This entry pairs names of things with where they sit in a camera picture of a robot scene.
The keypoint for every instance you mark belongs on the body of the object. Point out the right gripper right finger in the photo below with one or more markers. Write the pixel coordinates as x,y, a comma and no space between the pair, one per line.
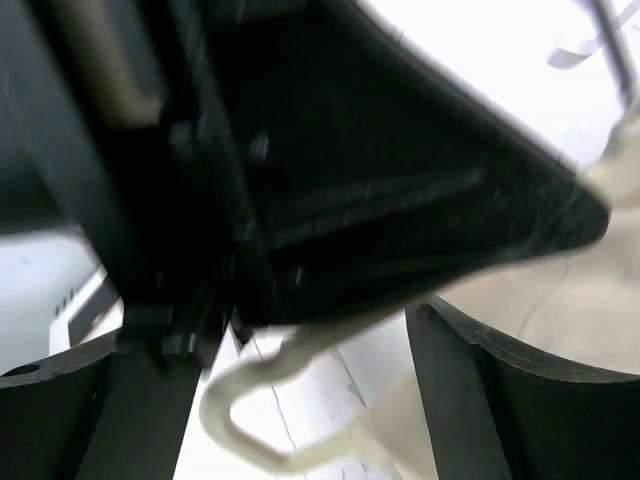
498,408

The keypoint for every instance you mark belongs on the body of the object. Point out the beige trousers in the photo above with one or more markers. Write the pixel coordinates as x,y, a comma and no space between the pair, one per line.
583,307

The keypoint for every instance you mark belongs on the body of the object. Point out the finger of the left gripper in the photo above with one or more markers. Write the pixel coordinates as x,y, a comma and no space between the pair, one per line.
376,177

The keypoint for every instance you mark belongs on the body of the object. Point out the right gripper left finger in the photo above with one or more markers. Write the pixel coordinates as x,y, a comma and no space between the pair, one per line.
102,410

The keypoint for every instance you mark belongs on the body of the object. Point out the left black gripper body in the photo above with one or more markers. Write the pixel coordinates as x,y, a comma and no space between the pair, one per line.
129,121

